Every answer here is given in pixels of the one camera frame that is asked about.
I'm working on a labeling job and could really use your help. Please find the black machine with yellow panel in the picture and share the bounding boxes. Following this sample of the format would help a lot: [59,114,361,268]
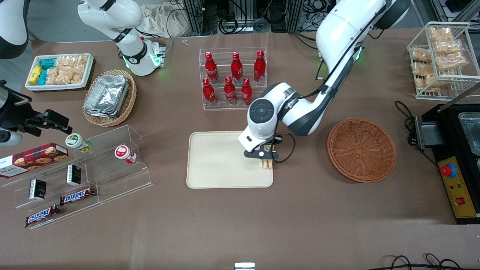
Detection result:
[422,103,480,225]

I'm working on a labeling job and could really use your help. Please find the grey metal frame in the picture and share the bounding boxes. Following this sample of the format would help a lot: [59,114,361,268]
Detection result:
[429,0,480,24]

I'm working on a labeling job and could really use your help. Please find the black power cable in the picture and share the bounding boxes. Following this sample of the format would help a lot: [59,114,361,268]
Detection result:
[394,100,439,167]

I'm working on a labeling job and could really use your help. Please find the round brown wicker basket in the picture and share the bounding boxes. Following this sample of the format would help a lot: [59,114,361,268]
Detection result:
[327,118,397,183]

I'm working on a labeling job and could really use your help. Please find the aluminium foil container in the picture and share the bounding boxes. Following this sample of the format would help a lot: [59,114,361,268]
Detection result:
[83,81,125,119]
[88,75,130,111]

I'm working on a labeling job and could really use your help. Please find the red cola bottle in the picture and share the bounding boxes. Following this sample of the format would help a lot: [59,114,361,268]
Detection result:
[231,52,243,84]
[254,50,266,83]
[224,76,237,105]
[204,52,219,84]
[241,78,253,105]
[202,78,217,105]

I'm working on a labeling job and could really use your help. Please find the green lid white cup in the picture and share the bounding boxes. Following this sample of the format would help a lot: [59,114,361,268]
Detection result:
[66,133,93,153]

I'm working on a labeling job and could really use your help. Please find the yellow snack packet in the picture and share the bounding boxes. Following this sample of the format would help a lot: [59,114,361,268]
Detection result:
[29,64,43,85]

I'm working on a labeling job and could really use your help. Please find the oval light wicker basket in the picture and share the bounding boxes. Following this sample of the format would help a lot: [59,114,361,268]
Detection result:
[82,69,137,127]

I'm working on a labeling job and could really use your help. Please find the white rectangular snack tray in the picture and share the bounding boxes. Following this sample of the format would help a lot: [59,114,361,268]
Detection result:
[25,53,94,92]

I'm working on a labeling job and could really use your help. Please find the black floor cable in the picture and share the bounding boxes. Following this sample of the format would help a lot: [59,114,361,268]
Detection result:
[424,253,468,270]
[375,255,425,270]

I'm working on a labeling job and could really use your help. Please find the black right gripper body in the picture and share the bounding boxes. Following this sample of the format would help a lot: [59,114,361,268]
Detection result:
[4,96,48,137]

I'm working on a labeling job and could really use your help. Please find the white crumpled cloth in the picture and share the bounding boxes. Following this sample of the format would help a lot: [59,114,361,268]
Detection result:
[141,2,192,38]

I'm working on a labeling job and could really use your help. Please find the white wire rack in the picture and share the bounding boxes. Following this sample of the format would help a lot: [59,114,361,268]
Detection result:
[407,22,480,101]

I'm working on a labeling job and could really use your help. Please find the red lid white cup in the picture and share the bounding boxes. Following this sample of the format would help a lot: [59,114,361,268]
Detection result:
[114,145,137,164]

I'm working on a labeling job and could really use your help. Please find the cream plastic tray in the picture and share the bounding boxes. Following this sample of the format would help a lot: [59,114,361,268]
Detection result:
[186,131,274,189]

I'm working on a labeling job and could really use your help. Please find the small black box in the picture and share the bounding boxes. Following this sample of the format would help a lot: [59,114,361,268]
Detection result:
[67,165,81,186]
[29,179,47,200]

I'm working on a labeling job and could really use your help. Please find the grey metal bar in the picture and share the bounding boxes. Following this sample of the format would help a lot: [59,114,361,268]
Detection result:
[437,82,480,113]

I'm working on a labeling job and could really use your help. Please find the steel fryer pan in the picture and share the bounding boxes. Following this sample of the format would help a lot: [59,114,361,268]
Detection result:
[458,112,480,156]

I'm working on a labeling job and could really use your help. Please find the red tartan cookie box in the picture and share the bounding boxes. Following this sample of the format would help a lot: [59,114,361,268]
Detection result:
[0,143,69,179]

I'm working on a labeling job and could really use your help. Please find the clear bag of fried snacks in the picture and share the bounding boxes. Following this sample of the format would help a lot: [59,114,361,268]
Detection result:
[412,62,434,76]
[433,40,462,55]
[429,28,453,41]
[414,74,438,93]
[435,52,468,71]
[412,48,432,63]

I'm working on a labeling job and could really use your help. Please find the black coiled cable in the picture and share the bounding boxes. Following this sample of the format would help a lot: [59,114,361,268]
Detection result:
[218,14,241,35]

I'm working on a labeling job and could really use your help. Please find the aluminium frame post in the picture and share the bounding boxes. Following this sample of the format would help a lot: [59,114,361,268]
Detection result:
[287,0,312,33]
[183,0,205,35]

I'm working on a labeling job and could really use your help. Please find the grey metal side box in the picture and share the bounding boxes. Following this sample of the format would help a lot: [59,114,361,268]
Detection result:
[414,115,445,150]

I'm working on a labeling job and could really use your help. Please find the Snickers chocolate bar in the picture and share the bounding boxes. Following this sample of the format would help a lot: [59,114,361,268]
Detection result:
[25,204,60,228]
[60,187,96,206]

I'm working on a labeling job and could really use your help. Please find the clear acrylic stepped shelf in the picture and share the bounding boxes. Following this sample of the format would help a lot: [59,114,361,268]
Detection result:
[0,125,153,230]

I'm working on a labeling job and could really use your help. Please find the clear acrylic bottle rack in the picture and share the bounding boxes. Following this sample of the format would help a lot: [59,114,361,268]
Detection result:
[199,48,267,110]

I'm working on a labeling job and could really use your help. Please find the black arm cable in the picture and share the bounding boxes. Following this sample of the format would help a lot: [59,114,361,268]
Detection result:
[273,7,387,164]

